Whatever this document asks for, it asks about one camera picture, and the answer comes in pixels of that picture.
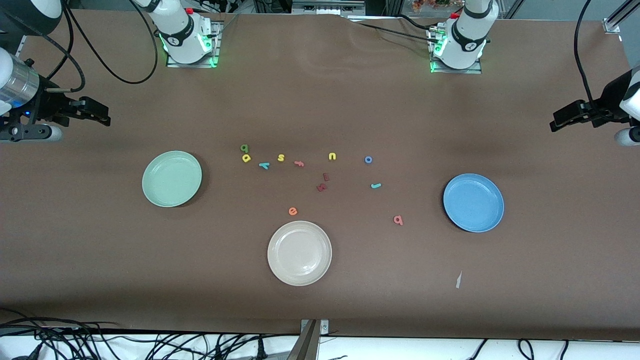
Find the light green round plate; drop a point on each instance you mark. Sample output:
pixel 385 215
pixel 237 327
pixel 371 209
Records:
pixel 171 178

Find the small grey paper scrap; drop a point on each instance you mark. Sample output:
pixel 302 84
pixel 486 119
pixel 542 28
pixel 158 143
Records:
pixel 458 280

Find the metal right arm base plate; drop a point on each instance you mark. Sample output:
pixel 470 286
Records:
pixel 192 64

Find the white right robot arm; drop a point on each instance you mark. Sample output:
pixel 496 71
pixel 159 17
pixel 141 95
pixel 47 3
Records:
pixel 177 30

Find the blue round plate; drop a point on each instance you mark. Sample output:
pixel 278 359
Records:
pixel 473 202

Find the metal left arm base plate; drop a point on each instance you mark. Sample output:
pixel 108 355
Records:
pixel 455 71

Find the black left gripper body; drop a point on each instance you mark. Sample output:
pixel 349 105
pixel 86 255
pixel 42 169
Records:
pixel 611 96

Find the grey metal beam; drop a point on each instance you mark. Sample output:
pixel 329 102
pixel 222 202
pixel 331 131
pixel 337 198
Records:
pixel 304 350

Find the metal corner bracket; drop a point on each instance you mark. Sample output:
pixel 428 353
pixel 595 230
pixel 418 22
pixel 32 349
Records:
pixel 322 326

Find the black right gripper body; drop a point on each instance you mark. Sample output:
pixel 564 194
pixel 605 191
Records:
pixel 48 103

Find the dark red wide letter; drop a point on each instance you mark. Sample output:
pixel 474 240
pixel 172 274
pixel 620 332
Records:
pixel 321 187

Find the aluminium frame rail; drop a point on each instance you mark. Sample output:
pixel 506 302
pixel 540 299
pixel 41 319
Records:
pixel 20 47
pixel 611 24

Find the grey metal box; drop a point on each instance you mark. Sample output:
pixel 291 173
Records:
pixel 327 6

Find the salmon red letter a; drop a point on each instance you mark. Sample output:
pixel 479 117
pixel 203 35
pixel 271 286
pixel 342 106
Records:
pixel 398 220

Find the brown table cover sheet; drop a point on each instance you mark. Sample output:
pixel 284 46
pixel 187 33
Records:
pixel 320 100

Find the teal letter y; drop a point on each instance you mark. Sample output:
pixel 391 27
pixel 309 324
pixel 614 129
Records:
pixel 264 165

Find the orange artificial flowers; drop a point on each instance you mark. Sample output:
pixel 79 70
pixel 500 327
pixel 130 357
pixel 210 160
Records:
pixel 435 4

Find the beige round plate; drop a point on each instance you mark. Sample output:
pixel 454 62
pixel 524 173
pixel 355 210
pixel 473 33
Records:
pixel 299 253

